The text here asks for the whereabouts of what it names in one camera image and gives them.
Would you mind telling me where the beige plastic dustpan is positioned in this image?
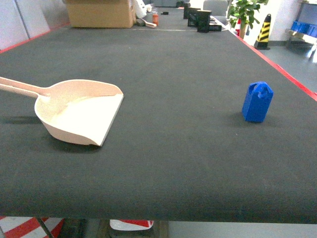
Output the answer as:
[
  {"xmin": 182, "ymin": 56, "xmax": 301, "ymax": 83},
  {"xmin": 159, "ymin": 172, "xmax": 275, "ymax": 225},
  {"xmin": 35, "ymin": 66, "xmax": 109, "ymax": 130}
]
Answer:
[{"xmin": 0, "ymin": 77, "xmax": 124, "ymax": 146}]

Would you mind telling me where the blue plastic part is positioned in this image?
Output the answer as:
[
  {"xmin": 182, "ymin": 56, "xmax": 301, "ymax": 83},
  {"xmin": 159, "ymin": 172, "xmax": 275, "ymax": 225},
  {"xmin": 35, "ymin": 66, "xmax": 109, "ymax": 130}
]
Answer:
[{"xmin": 242, "ymin": 81, "xmax": 274, "ymax": 122}]

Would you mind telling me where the steel shelf rack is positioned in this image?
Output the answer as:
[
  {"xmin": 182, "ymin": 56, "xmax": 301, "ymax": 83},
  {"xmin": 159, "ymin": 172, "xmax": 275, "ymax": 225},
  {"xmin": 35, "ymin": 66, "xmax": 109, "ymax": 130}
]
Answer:
[{"xmin": 286, "ymin": 0, "xmax": 317, "ymax": 63}]

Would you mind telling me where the orange can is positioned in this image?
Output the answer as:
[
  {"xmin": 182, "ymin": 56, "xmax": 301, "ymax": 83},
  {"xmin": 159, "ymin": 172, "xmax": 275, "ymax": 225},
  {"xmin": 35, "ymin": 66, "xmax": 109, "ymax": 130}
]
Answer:
[{"xmin": 152, "ymin": 13, "xmax": 159, "ymax": 26}]

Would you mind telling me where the red white traffic cone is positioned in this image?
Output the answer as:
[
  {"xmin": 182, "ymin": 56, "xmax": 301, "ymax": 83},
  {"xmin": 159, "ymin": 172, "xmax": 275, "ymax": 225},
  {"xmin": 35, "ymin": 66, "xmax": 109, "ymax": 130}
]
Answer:
[{"xmin": 234, "ymin": 19, "xmax": 241, "ymax": 36}]

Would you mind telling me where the yellow black traffic cone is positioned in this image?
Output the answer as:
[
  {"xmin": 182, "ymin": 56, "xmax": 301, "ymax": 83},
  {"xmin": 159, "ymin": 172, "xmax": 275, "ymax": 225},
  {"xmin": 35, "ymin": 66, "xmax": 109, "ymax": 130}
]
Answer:
[{"xmin": 254, "ymin": 14, "xmax": 271, "ymax": 50}]

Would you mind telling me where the cardboard box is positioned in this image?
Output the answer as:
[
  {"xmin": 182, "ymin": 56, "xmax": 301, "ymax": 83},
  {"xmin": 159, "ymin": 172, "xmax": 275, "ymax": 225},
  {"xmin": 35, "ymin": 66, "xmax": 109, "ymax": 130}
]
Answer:
[{"xmin": 64, "ymin": 0, "xmax": 135, "ymax": 28}]

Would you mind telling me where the potted green plant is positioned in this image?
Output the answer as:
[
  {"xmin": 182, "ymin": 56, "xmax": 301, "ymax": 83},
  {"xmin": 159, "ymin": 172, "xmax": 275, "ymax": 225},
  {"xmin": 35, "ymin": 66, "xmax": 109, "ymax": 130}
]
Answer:
[{"xmin": 228, "ymin": 0, "xmax": 268, "ymax": 39}]

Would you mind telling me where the blue bin on rack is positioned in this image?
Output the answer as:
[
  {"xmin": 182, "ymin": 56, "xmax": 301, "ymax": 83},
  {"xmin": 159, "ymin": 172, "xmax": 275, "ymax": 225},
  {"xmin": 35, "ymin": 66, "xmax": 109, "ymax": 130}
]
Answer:
[{"xmin": 291, "ymin": 21, "xmax": 317, "ymax": 38}]

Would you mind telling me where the red table frame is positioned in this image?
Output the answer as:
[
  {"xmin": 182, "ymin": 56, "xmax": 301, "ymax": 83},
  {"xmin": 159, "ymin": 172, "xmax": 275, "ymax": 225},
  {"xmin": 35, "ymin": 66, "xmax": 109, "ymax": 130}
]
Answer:
[{"xmin": 0, "ymin": 23, "xmax": 317, "ymax": 101}]

